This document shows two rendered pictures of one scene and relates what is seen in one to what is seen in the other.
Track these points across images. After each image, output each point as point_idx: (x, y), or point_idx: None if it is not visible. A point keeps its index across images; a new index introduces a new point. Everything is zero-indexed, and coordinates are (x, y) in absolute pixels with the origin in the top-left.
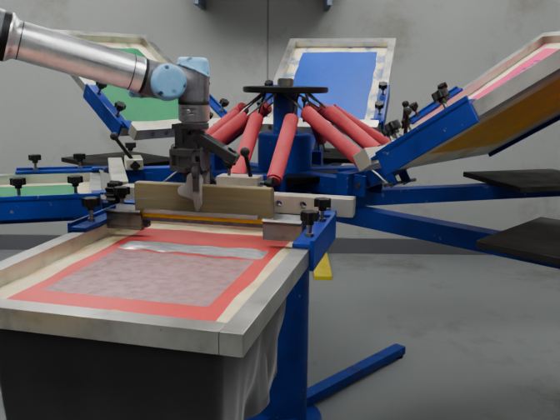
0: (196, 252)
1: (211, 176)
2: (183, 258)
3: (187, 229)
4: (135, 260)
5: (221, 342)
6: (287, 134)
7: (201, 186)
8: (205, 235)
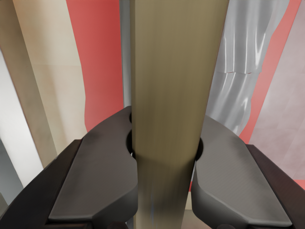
0: (263, 52)
1: (37, 178)
2: (302, 64)
3: (80, 129)
4: (301, 137)
5: None
6: None
7: (219, 156)
8: (110, 82)
